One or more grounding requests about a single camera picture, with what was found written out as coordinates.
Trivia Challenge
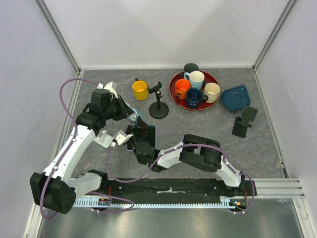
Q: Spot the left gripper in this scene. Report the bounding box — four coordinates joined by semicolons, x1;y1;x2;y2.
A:
103;94;134;121

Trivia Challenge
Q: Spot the blue case phone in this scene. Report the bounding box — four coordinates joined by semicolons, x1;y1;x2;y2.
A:
126;124;158;152

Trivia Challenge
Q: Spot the black phone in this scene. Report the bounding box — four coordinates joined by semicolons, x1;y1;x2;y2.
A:
127;106;145;124

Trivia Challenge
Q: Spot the black round base phone stand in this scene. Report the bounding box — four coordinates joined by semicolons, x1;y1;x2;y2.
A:
148;81;169;119

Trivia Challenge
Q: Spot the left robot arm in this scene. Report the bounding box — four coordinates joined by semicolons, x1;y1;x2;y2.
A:
30;87;134;214

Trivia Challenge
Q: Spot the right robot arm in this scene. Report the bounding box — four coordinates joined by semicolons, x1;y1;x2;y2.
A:
126;118;257;197

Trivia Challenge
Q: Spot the white phone stand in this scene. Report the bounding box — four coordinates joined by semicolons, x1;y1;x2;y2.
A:
94;130;113;148

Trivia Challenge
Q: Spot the black folding phone stand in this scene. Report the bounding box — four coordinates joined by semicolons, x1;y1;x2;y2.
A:
232;106;258;138

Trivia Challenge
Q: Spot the yellow mug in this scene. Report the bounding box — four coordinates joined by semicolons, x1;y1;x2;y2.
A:
132;78;148;101

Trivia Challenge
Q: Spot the orange mug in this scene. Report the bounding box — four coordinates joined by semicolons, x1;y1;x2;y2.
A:
174;79;191;100

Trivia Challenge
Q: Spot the dark blue mug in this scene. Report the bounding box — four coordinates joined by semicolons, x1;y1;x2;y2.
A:
186;88;208;109

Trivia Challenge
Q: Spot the dark green mug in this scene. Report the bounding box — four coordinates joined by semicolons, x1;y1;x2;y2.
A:
179;62;200;76

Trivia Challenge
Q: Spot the light blue white mug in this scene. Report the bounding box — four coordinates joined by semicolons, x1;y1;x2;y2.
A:
184;70;205;90

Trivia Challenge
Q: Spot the cream mug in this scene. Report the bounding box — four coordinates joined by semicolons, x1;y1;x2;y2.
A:
204;83;221;104

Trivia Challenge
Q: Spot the blue cloth pouch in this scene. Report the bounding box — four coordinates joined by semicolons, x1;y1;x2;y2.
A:
221;84;251;113

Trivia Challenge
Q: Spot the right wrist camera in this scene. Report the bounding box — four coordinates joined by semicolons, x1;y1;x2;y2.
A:
110;130;133;148

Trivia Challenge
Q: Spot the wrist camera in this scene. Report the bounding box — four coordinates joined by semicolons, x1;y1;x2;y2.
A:
110;130;133;148
97;81;118;98

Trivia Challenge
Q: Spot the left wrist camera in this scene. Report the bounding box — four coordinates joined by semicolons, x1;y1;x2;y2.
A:
97;81;118;98

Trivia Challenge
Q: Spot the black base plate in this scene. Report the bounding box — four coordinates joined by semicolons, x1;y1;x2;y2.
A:
89;177;257;205

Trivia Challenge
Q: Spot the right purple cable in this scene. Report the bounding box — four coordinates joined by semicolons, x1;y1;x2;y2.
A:
107;143;256;215

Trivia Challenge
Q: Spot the purple cable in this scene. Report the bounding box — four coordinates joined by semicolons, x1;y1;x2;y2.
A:
107;143;256;215
39;78;136;220

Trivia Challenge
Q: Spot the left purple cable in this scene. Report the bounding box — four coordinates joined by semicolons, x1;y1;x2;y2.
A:
39;78;136;220

